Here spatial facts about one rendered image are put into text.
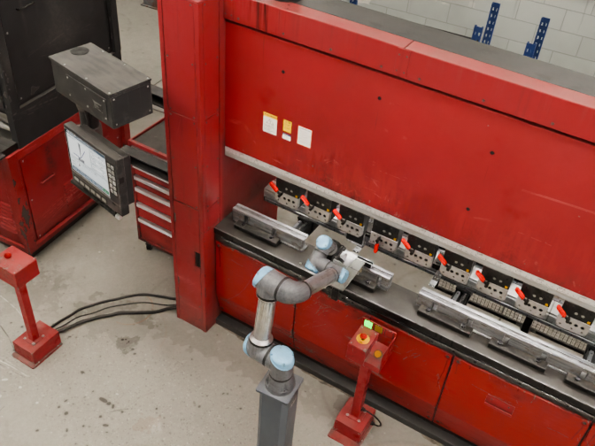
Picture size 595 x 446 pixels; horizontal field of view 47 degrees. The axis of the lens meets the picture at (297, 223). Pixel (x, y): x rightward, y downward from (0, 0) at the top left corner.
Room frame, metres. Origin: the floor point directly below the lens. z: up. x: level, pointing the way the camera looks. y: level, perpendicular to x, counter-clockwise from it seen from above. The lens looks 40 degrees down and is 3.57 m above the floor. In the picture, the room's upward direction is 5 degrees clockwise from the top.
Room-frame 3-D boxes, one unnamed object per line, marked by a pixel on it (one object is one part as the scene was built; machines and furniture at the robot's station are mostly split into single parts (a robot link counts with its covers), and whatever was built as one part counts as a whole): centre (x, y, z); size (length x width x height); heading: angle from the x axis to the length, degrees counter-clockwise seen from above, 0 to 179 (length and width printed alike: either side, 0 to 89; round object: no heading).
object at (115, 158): (2.87, 1.05, 1.42); 0.45 x 0.12 x 0.36; 51
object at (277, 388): (2.08, 0.01, 0.82); 0.15 x 0.15 x 0.10
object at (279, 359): (2.08, 0.02, 0.94); 0.13 x 0.12 x 0.14; 57
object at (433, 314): (2.50, -0.83, 0.89); 0.30 x 0.05 x 0.03; 62
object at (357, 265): (2.70, -0.25, 1.00); 0.26 x 0.18 x 0.01; 152
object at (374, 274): (2.81, -0.37, 0.92); 0.39 x 0.06 x 0.10; 62
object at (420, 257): (2.65, -0.65, 1.26); 0.15 x 0.09 x 0.17; 62
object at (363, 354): (2.40, -0.45, 0.75); 0.20 x 0.16 x 0.18; 62
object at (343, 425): (2.37, -0.44, 0.06); 0.25 x 0.20 x 0.12; 152
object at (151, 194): (3.84, 0.84, 0.50); 0.50 x 0.50 x 1.00; 62
